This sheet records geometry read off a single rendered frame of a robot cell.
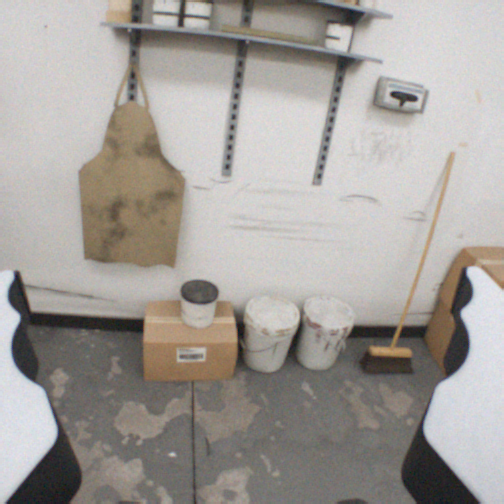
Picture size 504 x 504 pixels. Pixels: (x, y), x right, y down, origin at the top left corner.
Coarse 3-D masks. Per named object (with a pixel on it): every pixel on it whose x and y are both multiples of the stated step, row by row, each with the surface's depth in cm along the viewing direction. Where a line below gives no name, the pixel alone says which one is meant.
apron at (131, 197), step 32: (128, 128) 178; (96, 160) 182; (128, 160) 185; (160, 160) 187; (96, 192) 189; (128, 192) 193; (160, 192) 195; (96, 224) 197; (128, 224) 202; (160, 224) 204; (96, 256) 208; (128, 256) 211; (160, 256) 214
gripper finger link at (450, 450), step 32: (480, 288) 10; (480, 320) 8; (448, 352) 9; (480, 352) 8; (448, 384) 7; (480, 384) 7; (448, 416) 6; (480, 416) 6; (416, 448) 6; (448, 448) 6; (480, 448) 6; (416, 480) 6; (448, 480) 5; (480, 480) 5
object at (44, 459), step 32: (0, 288) 9; (0, 320) 8; (0, 352) 7; (32, 352) 9; (0, 384) 7; (32, 384) 7; (0, 416) 6; (32, 416) 6; (0, 448) 6; (32, 448) 6; (64, 448) 6; (0, 480) 5; (32, 480) 5; (64, 480) 6
